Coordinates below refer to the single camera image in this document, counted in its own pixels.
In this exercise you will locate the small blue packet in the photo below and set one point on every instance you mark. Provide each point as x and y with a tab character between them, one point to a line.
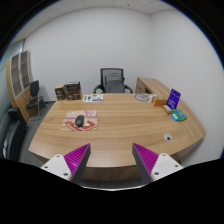
174	117

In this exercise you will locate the large brown cardboard box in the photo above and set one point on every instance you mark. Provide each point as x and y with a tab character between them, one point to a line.
74	95

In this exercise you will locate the cartoon dog print mouse pad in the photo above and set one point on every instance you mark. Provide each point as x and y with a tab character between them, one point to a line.
91	121

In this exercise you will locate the round grey patterned disc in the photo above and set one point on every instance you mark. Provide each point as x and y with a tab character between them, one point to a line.
142	97

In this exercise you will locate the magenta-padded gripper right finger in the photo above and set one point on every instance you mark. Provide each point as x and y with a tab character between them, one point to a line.
165	165

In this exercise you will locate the small beige box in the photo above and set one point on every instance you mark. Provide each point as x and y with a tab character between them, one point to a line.
167	109

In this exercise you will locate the green flat packet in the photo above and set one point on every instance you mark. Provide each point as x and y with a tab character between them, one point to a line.
181	115

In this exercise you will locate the small orange-brown box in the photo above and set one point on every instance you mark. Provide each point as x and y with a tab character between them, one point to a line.
159	101

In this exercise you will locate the black mesh office chair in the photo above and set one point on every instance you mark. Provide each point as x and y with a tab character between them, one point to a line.
112	81

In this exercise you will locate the small brown cardboard box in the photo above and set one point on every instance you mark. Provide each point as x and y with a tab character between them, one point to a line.
60	93

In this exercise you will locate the wooden side desk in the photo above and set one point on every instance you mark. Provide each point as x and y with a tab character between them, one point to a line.
151	85

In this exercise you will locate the black computer mouse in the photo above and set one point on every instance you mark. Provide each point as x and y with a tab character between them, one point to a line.
80	121

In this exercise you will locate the black visitor chair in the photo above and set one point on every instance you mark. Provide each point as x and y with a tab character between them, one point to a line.
34	89

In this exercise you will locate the purple standing card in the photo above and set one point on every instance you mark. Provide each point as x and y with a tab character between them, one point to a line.
173	98

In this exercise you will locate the black open-top box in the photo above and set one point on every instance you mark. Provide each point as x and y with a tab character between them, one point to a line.
72	86

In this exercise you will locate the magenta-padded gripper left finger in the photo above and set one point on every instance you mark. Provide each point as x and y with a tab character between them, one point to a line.
58	165

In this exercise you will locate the wooden glass-door shelf cabinet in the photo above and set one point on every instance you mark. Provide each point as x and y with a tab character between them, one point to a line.
18	95

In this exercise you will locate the white printed paper sheet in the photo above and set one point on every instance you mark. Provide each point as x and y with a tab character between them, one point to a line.
93	98

